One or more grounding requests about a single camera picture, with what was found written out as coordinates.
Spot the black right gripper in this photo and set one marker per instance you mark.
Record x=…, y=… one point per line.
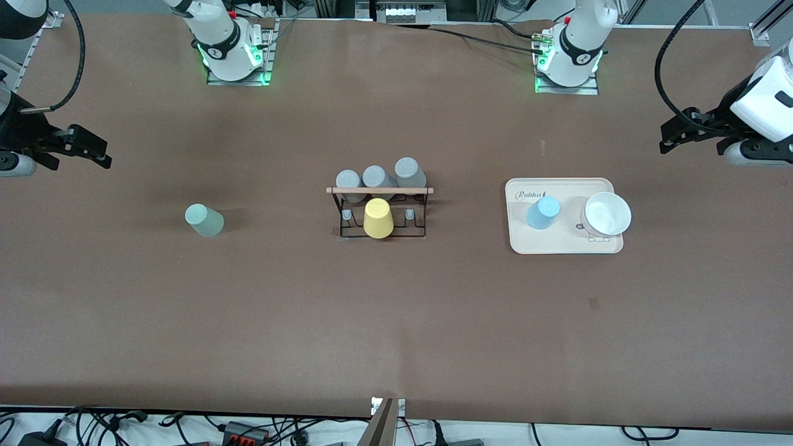
x=18, y=132

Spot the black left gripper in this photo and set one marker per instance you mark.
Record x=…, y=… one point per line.
x=717, y=121

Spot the mint green cup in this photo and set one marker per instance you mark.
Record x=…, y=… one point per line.
x=204, y=221

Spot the light blue cup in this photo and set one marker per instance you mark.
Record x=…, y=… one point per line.
x=542, y=212

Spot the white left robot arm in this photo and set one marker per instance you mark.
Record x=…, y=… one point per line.
x=576, y=43

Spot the white bowl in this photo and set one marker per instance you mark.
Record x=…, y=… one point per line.
x=607, y=214

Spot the beige tray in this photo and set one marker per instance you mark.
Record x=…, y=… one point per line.
x=545, y=241

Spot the grey cup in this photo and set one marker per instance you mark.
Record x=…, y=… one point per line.
x=348, y=179
x=375, y=176
x=409, y=170

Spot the yellow cup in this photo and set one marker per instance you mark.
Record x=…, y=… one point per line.
x=378, y=218

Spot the black power brick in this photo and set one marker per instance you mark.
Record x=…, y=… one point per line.
x=40, y=438

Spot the white power strip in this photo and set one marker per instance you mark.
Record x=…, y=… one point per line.
x=403, y=12

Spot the black adapter red buttons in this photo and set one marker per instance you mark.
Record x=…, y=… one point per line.
x=245, y=433

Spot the black plug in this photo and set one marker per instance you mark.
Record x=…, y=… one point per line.
x=458, y=442

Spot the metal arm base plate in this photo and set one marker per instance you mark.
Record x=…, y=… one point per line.
x=588, y=91
x=269, y=56

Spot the aluminium rail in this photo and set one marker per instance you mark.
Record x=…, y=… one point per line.
x=768, y=25
x=54, y=18

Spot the metal frame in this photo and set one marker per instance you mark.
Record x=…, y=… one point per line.
x=483, y=9

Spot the camera mount post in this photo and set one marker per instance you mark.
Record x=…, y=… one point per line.
x=384, y=427

